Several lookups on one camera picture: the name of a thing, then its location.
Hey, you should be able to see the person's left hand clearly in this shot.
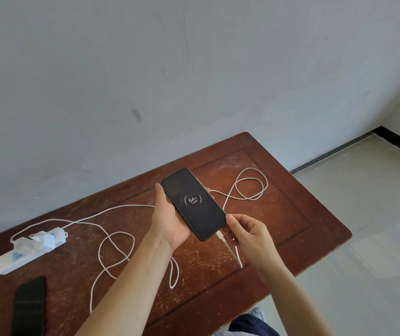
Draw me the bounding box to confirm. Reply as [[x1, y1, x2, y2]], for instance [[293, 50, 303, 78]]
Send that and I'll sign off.
[[149, 183, 216, 251]]

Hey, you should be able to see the person's right hand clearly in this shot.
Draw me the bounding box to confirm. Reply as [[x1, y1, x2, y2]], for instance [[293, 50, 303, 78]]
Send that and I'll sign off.
[[226, 214, 286, 275]]

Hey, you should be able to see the white charging cable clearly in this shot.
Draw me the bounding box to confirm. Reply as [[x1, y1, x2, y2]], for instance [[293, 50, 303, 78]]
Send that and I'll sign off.
[[65, 220, 180, 313], [60, 167, 269, 270]]

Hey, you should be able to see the black smartphone with gold frame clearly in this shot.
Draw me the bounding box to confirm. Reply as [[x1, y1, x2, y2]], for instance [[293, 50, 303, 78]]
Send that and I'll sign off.
[[160, 167, 227, 242]]

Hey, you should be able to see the person's right forearm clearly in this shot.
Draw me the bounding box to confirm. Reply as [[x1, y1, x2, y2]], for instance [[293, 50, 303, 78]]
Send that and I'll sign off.
[[258, 264, 327, 336]]

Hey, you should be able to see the person's left forearm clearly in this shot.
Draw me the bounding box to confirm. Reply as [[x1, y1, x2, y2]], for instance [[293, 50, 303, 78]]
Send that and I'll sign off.
[[75, 233, 174, 336]]

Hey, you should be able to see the person's white shoe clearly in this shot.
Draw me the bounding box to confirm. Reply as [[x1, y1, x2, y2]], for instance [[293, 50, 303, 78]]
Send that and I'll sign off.
[[250, 307, 268, 323]]

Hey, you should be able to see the person's blue jeans leg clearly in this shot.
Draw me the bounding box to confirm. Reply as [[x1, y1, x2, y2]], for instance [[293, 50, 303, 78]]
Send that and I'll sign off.
[[229, 313, 289, 336]]

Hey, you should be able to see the white charger adapter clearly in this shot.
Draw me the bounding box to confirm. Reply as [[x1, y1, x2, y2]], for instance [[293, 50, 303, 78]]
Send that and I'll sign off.
[[45, 230, 65, 252], [28, 233, 49, 248]]

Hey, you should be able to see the white power strip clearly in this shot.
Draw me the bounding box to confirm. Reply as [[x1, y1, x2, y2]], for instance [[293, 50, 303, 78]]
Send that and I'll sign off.
[[0, 227, 68, 276]]

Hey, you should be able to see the black matte phone case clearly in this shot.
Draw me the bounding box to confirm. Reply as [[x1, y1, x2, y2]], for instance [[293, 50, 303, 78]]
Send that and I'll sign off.
[[13, 276, 48, 336]]

